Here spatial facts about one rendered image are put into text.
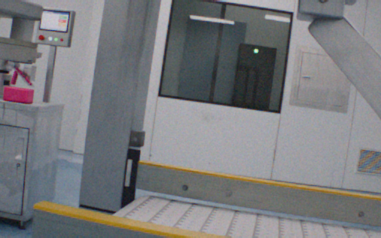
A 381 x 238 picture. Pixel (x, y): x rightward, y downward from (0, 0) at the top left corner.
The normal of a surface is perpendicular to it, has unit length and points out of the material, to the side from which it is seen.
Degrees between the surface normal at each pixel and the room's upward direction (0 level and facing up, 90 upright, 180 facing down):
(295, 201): 90
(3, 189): 87
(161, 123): 90
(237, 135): 90
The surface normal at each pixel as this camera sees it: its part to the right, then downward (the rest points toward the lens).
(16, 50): 0.95, 0.17
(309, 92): -0.02, 0.05
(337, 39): -0.66, -0.11
